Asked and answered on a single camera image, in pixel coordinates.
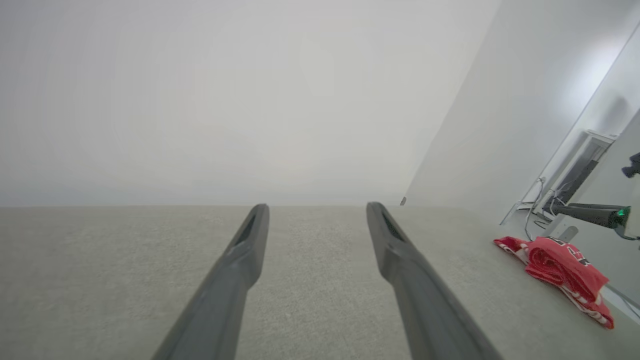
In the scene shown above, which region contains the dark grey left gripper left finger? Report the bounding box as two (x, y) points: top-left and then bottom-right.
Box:
(151, 203), (271, 360)

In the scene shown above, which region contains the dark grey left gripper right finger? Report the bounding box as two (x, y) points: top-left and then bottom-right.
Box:
(366, 201), (503, 360)

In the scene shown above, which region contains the thin grey floor cable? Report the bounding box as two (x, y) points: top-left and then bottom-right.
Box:
(524, 176), (556, 242)

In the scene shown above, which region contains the dark blurry object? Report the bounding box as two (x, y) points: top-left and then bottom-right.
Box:
(621, 151), (640, 179)

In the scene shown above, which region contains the red white basketball jersey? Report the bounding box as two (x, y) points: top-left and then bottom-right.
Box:
(493, 236), (615, 330)

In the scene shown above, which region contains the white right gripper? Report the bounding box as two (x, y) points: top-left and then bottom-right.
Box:
(549, 202), (640, 242)

